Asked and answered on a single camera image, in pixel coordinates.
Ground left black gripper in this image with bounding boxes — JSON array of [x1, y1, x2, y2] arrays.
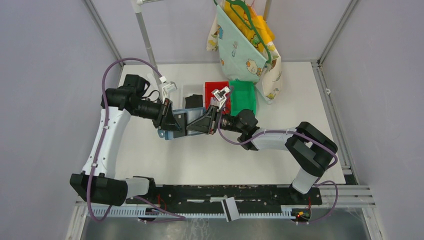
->
[[133, 97, 183, 133]]

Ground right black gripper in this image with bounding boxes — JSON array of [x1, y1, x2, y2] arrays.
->
[[186, 105, 244, 136]]

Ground blue card holder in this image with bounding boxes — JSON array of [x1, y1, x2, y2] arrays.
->
[[157, 107, 206, 141]]

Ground white magnetic stripe card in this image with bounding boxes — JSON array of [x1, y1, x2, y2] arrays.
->
[[221, 197, 241, 222]]

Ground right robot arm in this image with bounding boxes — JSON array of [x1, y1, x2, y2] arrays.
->
[[186, 105, 338, 204]]

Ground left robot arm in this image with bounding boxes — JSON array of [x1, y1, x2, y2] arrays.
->
[[69, 74, 182, 206]]

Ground black cards in white bin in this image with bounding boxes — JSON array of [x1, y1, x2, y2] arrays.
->
[[184, 94, 204, 109]]

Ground white plastic bin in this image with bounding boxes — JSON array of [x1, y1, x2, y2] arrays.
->
[[181, 84, 204, 109]]

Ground red plastic bin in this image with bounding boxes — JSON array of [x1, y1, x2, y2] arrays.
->
[[203, 81, 231, 114]]

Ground green plastic bin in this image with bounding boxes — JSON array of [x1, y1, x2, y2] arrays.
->
[[229, 80, 257, 116]]

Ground mint cartoon print cloth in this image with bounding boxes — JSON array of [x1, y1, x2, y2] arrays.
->
[[206, 5, 283, 104]]

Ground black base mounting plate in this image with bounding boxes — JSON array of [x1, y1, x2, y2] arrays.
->
[[143, 184, 323, 214]]

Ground green clothes hanger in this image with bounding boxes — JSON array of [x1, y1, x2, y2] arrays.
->
[[214, 0, 275, 64]]

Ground yellow garment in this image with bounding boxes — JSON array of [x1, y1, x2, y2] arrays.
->
[[222, 1, 276, 53]]

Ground white clothes rack stand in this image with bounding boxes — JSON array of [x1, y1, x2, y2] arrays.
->
[[130, 0, 167, 101]]

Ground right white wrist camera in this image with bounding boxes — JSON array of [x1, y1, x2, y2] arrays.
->
[[210, 86, 232, 112]]

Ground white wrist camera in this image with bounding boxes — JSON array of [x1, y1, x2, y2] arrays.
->
[[210, 86, 232, 112], [158, 76, 178, 102]]

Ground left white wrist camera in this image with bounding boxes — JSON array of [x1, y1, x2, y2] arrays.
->
[[158, 76, 178, 102]]

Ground white slotted cable duct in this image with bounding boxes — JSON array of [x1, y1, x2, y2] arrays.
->
[[92, 206, 295, 220]]

